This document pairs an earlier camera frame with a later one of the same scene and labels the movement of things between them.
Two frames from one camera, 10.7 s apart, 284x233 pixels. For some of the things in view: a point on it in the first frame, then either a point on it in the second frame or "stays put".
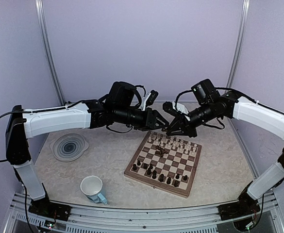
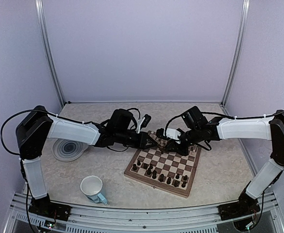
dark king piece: x=144 y=165 stays put
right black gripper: x=178 y=123 -> x=172 y=144
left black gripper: x=150 y=120 -> x=142 y=142
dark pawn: x=154 y=174 stays put
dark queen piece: x=169 y=180 stays put
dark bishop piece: x=161 y=177 stays put
